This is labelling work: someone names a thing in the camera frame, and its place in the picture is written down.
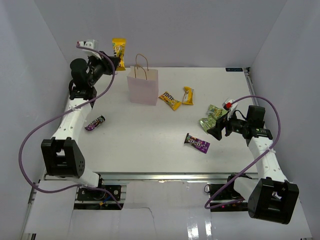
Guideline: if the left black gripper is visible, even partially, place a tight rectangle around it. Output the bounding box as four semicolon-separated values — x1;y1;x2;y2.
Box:
87;51;121;87

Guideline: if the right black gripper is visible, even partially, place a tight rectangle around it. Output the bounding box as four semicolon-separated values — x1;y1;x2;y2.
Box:
207;109;250;141

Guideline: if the green snack packet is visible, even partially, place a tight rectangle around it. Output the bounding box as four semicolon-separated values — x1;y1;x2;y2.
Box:
198;114;219;133
206;104;228;120

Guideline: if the yellow m&m packet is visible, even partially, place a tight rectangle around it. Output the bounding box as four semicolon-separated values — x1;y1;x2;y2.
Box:
158;91;182;111
112;38;127;71

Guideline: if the purple m&m packet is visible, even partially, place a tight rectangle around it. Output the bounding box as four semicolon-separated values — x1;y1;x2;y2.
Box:
184;133;210;154
84;115;106;132

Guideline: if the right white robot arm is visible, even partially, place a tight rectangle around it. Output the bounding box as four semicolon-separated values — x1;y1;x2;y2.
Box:
207;105;299;225

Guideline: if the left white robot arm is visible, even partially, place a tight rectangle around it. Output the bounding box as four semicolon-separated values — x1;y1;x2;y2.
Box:
41;55;120;200

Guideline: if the pink paper bag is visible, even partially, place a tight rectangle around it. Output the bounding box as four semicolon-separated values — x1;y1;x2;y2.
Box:
127;53;159;106

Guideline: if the yellow snack bar wrapper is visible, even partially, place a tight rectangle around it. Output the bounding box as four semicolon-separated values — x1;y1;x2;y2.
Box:
182;86;194;105

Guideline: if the blue label right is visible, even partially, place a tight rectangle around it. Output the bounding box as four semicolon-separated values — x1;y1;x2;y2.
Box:
225;67;243;72

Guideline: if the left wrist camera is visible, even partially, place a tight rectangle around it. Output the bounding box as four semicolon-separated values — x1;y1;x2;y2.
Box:
77;39;100;58

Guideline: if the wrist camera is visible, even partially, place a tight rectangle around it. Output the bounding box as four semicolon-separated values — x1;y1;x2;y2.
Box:
222;99;238;120
77;39;100;58

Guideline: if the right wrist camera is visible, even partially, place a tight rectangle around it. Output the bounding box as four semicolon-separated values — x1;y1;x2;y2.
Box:
222;99;238;120

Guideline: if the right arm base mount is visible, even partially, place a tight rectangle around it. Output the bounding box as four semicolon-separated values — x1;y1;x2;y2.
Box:
201;173;248;213

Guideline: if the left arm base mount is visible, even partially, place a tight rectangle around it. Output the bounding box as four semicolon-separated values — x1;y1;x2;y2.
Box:
74;179;124;211

